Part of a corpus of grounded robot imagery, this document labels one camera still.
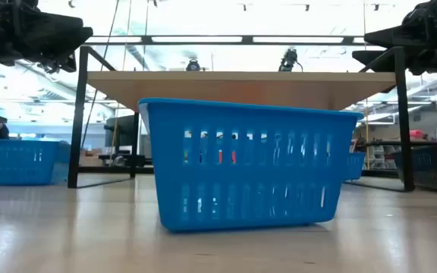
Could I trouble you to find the black hanging cable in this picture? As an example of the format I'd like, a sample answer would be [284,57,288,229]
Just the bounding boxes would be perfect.
[80,0,121,149]

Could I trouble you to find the black frame wooden shelf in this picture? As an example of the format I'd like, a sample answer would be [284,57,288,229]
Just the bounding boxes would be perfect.
[68,45,416,193]

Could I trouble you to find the blue plastic basket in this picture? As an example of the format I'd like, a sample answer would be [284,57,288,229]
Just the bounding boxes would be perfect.
[342,151,367,181]
[0,138,72,187]
[137,97,364,234]

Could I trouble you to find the black overhead rail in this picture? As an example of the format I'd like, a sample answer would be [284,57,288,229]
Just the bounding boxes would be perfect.
[84,34,367,46]

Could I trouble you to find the yellow pole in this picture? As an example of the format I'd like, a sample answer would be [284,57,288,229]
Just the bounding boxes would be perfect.
[364,99,370,171]

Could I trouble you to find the black monitor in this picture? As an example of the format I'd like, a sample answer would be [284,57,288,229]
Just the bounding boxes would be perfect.
[103,115,140,168]

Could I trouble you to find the cardboard box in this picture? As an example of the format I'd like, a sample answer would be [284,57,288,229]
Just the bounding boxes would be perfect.
[78,148,104,168]

